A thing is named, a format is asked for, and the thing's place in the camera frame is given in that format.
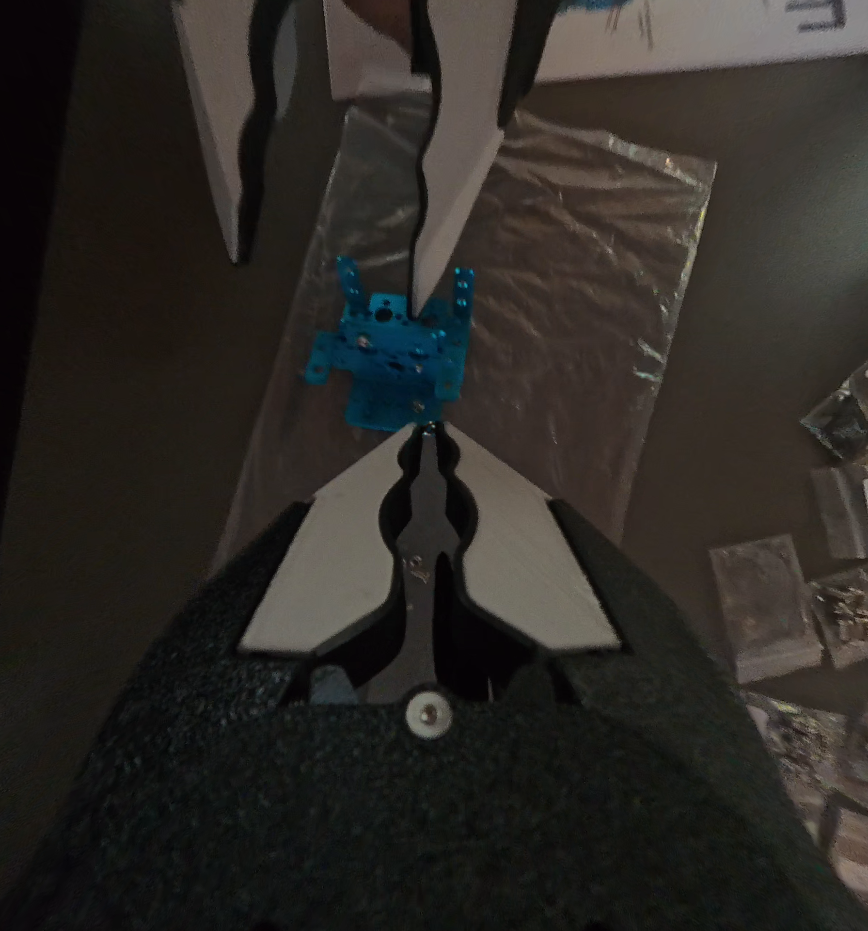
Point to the pile of small screw bags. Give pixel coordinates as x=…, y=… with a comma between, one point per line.
x=768, y=604

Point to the dark grey desk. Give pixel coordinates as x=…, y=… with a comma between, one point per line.
x=768, y=254

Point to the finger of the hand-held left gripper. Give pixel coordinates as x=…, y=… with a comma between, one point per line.
x=463, y=145
x=216, y=109

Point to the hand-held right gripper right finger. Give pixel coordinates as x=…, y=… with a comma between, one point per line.
x=528, y=582

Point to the white instruction booklet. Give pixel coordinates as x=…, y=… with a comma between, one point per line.
x=695, y=36

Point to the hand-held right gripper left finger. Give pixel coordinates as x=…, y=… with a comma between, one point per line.
x=317, y=582

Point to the blue metal bracket assembly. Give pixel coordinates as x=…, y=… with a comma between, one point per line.
x=383, y=356

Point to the large clear plastic bag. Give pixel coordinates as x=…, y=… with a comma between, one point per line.
x=586, y=254

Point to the person's black clothing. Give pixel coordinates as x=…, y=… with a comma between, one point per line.
x=12, y=291

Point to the person's left hand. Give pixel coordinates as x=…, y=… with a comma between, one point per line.
x=383, y=18

